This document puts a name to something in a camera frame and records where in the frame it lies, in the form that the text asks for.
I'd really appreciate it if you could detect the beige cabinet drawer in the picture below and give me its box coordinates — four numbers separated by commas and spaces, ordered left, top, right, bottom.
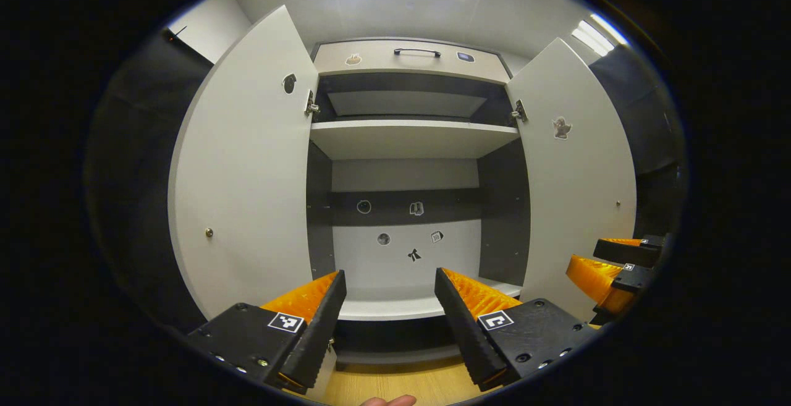
312, 38, 512, 84

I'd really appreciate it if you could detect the beige cabinet door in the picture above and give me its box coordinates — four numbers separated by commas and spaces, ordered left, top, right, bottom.
168, 4, 339, 404
505, 37, 637, 323

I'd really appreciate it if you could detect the white cabinet bottom board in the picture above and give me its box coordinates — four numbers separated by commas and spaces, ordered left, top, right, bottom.
337, 277, 523, 321

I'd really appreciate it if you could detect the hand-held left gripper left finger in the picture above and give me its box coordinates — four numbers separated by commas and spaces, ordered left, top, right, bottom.
185, 270, 348, 395

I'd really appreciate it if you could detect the white cabinet shelf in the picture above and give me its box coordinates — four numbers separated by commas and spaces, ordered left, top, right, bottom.
309, 120, 520, 161

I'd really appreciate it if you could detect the small ceiling light panel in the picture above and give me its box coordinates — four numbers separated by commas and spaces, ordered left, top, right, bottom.
572, 14, 628, 54

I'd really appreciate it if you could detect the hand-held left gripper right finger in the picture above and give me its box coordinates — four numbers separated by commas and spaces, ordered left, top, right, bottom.
434, 267, 599, 392

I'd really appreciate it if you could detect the black backdrop cloth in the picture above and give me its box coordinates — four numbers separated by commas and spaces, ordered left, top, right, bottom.
590, 44, 687, 240
87, 26, 214, 332

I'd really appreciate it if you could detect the double-door shoe cabinet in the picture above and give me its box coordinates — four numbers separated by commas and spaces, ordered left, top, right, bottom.
306, 36, 532, 366

